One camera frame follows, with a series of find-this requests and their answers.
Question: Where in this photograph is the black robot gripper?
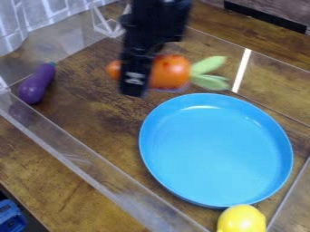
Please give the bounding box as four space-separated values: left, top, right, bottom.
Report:
118 0 192 97

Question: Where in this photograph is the orange toy carrot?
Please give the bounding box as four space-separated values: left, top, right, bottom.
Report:
105 54 228 91

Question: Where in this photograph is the purple toy eggplant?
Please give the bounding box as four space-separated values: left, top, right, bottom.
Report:
18 62 56 104

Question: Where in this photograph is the dark baseboard strip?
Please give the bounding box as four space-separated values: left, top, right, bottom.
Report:
224 0 310 35

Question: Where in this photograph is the white checkered curtain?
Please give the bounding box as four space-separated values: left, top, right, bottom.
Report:
0 0 118 56

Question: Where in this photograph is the blue round plate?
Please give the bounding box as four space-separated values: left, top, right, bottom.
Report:
138 93 292 208

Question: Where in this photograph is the clear acrylic front barrier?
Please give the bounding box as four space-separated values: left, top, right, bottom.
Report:
0 78 209 232

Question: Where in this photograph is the yellow toy lemon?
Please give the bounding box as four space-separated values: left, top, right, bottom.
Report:
216 205 265 232

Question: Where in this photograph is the blue plastic object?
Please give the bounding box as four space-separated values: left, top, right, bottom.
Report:
0 199 27 232

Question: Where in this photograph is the clear acrylic corner bracket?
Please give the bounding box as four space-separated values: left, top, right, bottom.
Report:
89 0 130 38

